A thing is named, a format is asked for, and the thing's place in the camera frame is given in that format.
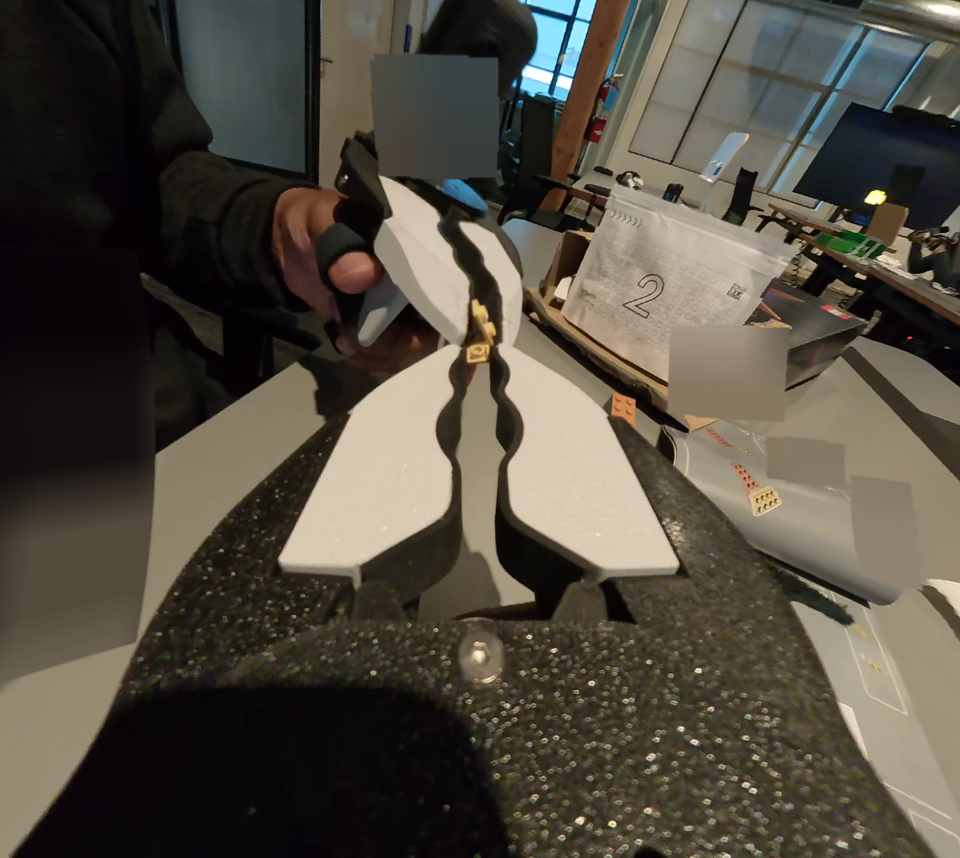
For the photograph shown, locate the small yellow brick assembly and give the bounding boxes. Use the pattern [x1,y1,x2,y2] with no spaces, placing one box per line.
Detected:
[464,296,499,365]

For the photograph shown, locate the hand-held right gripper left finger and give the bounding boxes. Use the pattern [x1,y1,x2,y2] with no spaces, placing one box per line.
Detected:
[279,345,463,581]

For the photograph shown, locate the wooden office table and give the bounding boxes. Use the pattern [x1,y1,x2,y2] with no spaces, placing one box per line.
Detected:
[773,221,960,331]

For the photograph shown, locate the person's left hand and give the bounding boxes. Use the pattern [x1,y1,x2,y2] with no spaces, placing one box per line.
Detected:
[273,186,439,358]

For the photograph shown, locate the brown cardboard tray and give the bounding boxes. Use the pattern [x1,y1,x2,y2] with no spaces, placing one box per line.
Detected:
[525,228,714,427]

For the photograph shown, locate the person's left forearm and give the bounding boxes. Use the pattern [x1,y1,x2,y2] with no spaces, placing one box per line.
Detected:
[150,146,324,307]

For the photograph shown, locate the black computer monitor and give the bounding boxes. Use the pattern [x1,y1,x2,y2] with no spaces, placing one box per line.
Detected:
[794,104,960,211]

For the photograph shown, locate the grey instruction booklet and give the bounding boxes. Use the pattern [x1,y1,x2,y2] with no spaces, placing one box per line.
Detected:
[660,408,924,607]

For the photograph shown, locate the wooden support pillar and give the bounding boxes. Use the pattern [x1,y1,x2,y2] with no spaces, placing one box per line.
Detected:
[549,0,640,206]

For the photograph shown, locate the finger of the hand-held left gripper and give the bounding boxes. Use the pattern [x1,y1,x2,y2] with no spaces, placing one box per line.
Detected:
[371,176,486,346]
[443,203,526,349]

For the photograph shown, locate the white bag numbered 2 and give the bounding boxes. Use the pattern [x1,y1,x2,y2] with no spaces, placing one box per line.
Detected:
[563,186,793,382]

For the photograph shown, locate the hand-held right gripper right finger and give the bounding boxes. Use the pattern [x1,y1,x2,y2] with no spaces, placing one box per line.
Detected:
[495,345,684,581]

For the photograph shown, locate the grey desk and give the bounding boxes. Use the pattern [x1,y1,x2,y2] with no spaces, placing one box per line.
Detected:
[0,213,960,858]

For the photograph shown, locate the red fire extinguisher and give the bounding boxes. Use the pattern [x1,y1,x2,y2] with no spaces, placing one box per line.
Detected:
[585,75,618,148]

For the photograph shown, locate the dark framed glass panel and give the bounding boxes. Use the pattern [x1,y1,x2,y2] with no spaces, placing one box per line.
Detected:
[147,0,325,187]

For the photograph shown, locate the dark printed carton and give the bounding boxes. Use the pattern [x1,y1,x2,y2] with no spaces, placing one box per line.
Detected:
[758,281,871,391]

